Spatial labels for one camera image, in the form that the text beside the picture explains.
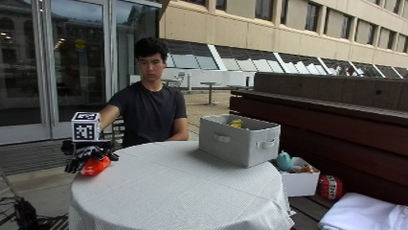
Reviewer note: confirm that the red orange soft toy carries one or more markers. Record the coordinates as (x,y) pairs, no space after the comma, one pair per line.
(96,166)

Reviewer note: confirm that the white marker cube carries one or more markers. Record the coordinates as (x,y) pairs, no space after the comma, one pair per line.
(86,127)

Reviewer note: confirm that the black metal chair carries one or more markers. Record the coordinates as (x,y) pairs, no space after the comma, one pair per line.
(116,131)

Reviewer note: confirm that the white tablecloth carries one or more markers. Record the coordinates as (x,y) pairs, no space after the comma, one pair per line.
(179,191)

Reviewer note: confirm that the the person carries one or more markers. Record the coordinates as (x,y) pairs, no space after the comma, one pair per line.
(149,96)

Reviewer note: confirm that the glass door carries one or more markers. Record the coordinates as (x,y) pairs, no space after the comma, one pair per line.
(79,64)

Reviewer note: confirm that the grey outdoor chair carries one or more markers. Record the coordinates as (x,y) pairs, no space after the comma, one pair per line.
(176,80)

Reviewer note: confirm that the grey fabric storage bin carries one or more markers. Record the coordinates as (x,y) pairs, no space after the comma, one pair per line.
(238,140)

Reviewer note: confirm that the yellow toy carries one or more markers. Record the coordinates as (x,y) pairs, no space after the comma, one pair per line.
(236,123)

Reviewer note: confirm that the teal soft toy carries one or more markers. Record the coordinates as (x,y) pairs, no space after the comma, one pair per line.
(285,161)

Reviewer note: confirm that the white cardboard box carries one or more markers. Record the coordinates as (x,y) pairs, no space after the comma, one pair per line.
(300,183)

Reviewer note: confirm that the brown soft toy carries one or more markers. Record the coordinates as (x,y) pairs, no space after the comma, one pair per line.
(308,168)

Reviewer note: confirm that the red white soft toy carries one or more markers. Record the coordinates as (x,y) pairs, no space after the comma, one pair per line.
(331,187)

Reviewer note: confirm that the dark wooden bench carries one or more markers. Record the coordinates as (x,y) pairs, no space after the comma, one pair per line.
(335,127)

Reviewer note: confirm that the white cloth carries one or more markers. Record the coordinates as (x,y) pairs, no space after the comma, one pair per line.
(366,213)

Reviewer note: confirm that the small round pedestal table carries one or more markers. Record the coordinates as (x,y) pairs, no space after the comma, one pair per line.
(211,92)

